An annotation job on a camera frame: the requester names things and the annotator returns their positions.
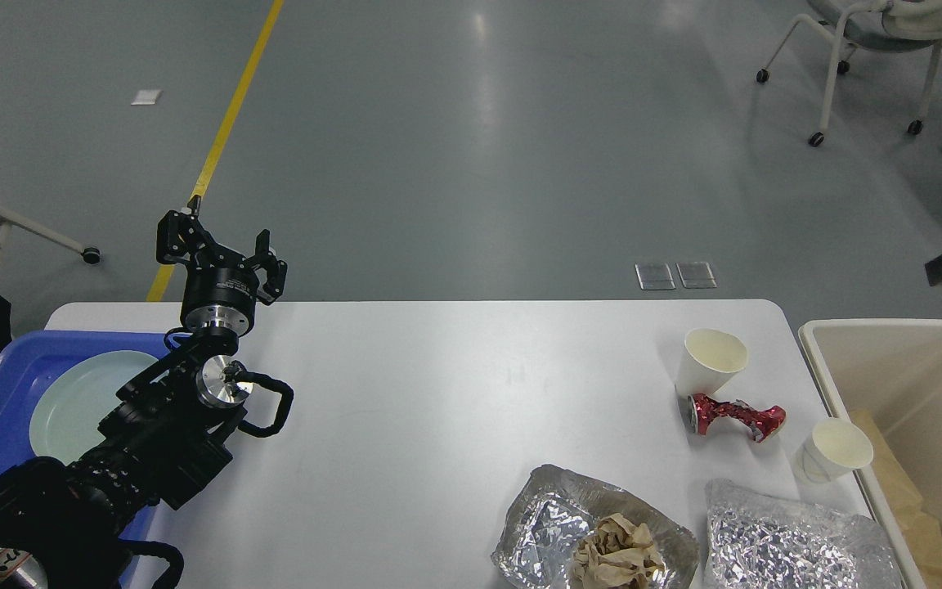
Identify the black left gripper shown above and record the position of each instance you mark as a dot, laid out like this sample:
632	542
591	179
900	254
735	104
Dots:
225	296

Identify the white paper cup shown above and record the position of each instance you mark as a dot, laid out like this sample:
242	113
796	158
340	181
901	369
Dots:
834	447
711	358

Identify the light green plate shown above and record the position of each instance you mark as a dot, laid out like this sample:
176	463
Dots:
64	424

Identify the aluminium foil tray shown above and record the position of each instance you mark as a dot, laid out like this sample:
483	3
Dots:
557	508

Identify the brown paper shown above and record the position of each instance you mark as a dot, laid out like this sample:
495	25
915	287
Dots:
617	554

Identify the brown paper bag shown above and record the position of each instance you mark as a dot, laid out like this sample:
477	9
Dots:
922	532

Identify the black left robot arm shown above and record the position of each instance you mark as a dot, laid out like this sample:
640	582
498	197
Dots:
198	396

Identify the beige plastic bin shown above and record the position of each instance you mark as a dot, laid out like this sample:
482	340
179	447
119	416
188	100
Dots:
886	372

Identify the white paper scrap on floor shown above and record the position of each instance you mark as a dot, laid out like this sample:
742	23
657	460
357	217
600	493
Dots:
146	97

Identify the white chair right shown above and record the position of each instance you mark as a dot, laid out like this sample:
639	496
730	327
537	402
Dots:
891	27

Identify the clear plastic piece on floor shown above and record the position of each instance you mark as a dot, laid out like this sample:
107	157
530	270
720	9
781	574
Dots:
696	276

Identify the crushed red can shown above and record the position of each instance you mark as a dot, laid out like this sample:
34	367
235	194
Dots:
762	425

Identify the blue plastic tray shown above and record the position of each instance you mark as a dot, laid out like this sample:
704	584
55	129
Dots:
84	524

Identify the crumpled aluminium foil piece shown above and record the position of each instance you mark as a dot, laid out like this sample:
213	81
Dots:
760	541

